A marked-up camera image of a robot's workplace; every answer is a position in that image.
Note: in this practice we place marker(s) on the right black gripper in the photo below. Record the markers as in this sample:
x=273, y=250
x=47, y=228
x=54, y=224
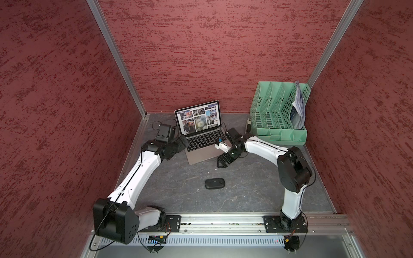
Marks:
x=230, y=159

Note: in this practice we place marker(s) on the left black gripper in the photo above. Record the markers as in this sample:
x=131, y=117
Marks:
x=180, y=145

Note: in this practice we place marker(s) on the silver laptop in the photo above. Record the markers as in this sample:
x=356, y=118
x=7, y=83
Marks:
x=202, y=125

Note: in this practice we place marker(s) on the black wireless mouse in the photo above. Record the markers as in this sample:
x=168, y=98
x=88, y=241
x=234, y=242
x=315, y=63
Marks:
x=214, y=183

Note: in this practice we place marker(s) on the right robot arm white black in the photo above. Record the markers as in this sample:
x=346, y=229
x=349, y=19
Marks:
x=293, y=168

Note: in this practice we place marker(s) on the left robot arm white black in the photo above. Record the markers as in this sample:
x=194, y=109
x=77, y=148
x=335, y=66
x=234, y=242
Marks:
x=114, y=217

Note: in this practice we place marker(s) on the green desk file organizer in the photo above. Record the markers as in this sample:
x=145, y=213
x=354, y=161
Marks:
x=270, y=114

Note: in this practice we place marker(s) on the papers in organizer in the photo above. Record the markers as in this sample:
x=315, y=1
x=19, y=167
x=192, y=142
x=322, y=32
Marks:
x=297, y=114

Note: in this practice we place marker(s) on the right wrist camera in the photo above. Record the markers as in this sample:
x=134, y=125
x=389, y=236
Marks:
x=222, y=145

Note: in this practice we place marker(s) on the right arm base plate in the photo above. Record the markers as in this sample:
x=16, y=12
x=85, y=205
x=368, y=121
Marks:
x=282, y=224

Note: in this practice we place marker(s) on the aluminium front rail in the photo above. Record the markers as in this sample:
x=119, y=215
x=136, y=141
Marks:
x=252, y=223

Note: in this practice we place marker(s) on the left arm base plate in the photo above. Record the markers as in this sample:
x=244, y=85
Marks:
x=167, y=224

